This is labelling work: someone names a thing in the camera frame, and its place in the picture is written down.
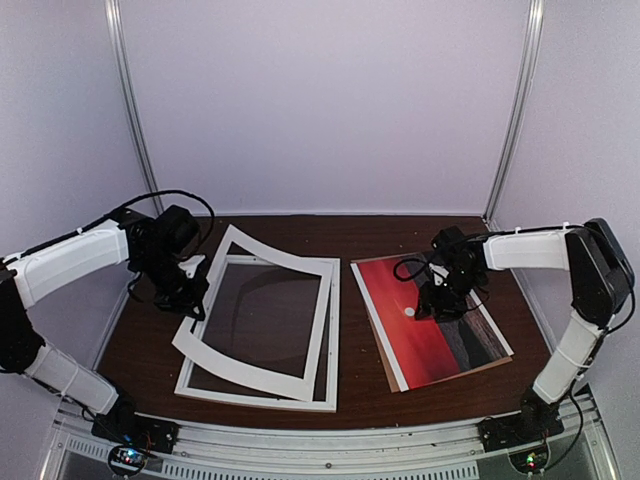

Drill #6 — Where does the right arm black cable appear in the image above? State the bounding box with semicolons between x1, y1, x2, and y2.
393;254;436;282

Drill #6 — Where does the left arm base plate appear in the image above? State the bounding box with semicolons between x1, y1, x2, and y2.
83;394;179;454

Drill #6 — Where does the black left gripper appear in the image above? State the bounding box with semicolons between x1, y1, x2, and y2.
134;248;209;321

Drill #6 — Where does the aluminium corner post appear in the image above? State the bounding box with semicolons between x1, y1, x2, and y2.
104;0;159;193
483;0;545;225

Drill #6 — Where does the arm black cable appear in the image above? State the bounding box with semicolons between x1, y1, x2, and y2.
393;254;436;282
102;188;216;251

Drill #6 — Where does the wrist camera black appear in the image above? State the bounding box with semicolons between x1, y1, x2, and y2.
154;205;200;254
431;226;465;252

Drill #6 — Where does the controller board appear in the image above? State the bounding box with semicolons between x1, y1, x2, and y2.
107;445;152;476
508;444;550;476

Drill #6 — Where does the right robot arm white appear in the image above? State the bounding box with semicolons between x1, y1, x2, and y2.
406;218;637;442

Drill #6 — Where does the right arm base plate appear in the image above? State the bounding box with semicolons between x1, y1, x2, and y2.
477;387;564;452

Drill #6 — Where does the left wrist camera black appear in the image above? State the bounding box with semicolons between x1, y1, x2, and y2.
154;205;200;254

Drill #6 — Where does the red and dark photo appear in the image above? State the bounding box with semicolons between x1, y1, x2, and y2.
351;252;514;392

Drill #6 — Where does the white picture frame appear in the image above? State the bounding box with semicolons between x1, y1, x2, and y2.
173;253;342;415

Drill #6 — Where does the left controller board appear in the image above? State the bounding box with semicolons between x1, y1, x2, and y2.
107;445;152;476

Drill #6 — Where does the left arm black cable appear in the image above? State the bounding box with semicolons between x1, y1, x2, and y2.
102;188;216;251

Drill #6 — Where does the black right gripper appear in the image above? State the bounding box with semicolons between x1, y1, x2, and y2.
415;267;485;323

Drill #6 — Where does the aluminium front rail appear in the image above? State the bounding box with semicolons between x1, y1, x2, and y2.
37;389;609;480

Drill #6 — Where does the right controller board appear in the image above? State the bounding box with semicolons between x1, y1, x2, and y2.
508;444;550;476

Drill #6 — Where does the white mat board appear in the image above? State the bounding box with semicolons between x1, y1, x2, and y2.
170;224;336;402

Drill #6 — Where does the brown backing board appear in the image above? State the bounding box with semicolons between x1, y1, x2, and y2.
380;353;513;393

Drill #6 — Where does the clear acrylic sheet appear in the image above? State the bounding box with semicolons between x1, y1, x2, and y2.
202;263;321;378

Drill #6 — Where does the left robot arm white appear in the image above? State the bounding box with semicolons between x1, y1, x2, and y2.
1;206;208;444

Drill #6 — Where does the aluminium corner post right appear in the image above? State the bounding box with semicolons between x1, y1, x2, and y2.
483;0;545;225

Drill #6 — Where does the aluminium corner post left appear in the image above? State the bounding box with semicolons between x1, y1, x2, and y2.
104;0;159;193

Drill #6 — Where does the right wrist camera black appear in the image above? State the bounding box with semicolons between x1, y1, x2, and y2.
431;226;465;252

